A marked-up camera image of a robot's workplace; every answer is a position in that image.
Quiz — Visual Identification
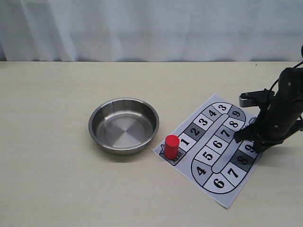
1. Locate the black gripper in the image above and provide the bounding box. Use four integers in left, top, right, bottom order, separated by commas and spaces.
234, 68, 303, 154

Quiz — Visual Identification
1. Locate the red cylinder game piece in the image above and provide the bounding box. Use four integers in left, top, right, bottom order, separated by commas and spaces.
164, 134, 180, 160

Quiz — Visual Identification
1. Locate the printed paper game board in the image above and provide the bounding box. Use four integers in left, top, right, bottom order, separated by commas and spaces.
153, 94, 260, 208

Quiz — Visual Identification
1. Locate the stainless steel round bowl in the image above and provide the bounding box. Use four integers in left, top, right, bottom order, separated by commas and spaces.
88, 97, 160, 156

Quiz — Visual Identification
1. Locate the white curtain backdrop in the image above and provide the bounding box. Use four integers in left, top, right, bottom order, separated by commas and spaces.
0, 0, 303, 61

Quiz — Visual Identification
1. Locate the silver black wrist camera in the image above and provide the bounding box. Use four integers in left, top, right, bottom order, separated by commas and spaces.
239, 88, 275, 108

